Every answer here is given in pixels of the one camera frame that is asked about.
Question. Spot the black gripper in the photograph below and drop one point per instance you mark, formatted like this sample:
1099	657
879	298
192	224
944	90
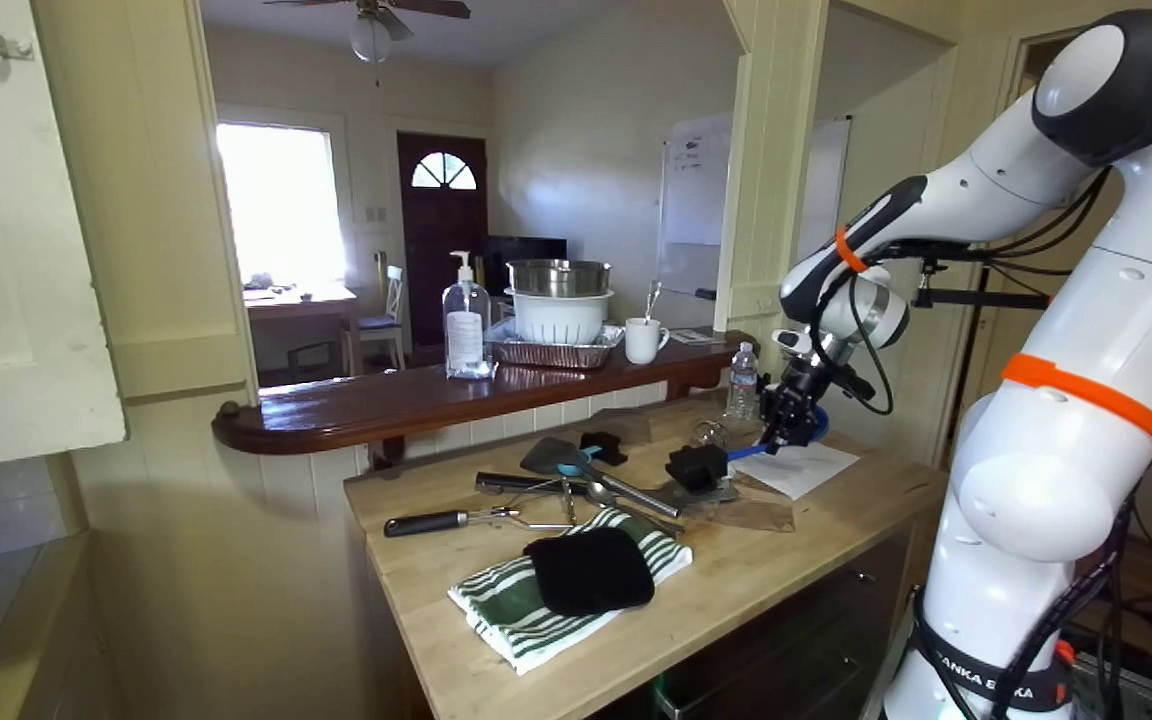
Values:
801	381

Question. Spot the blue plastic funnel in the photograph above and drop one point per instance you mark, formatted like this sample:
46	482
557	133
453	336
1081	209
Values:
818	424

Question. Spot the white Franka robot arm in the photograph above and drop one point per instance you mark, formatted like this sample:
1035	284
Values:
1081	402

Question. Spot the white paper towel sheet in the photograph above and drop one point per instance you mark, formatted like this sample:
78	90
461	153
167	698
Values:
801	469

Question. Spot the water bottle with white cap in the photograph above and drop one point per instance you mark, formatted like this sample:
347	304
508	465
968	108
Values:
738	394

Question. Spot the small black block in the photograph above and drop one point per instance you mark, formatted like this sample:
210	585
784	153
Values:
696	465

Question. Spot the white ceramic mug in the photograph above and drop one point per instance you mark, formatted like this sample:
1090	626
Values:
642	340

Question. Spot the black cloth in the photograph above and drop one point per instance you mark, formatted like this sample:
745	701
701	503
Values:
589	575

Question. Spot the clear serving tray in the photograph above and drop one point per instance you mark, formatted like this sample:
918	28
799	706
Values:
557	355

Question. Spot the metal mixing bowl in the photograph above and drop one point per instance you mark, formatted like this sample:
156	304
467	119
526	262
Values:
562	276

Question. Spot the black appliance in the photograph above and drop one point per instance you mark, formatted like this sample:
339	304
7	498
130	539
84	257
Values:
528	252

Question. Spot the clear hand sanitizer pump bottle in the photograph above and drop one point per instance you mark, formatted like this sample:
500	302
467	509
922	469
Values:
467	335

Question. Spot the green white striped towel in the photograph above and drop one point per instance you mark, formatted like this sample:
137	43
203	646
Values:
508	626

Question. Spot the dark red entrance door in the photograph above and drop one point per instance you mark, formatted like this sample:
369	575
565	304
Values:
440	252

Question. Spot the dark wooden bar counter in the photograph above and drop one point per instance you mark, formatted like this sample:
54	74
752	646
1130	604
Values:
379	405

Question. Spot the pale metal chair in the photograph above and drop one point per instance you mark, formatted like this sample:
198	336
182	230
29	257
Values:
379	324

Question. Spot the wooden side table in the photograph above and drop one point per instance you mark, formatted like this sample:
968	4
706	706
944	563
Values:
302	315

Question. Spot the bright window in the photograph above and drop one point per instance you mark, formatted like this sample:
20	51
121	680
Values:
282	200

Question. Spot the ceiling fan with light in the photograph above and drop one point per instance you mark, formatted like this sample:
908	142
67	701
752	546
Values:
369	26

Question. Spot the cream cabinet door with hook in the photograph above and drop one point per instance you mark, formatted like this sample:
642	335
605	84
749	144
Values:
18	267

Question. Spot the white wall board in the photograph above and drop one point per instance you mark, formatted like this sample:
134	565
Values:
696	182

